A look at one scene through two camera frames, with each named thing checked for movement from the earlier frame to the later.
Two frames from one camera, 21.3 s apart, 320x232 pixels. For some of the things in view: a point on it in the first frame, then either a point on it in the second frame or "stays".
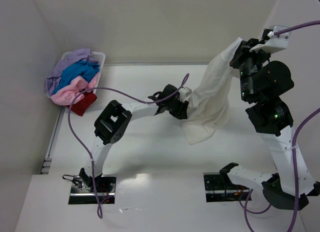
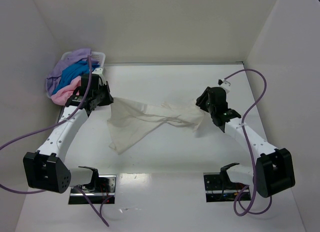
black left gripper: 180,108 -> 105,92
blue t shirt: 78,69 stays
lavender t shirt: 58,71 stays
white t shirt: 210,102 -> 132,120
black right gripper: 243,51 -> 203,102
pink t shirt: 66,95 stays
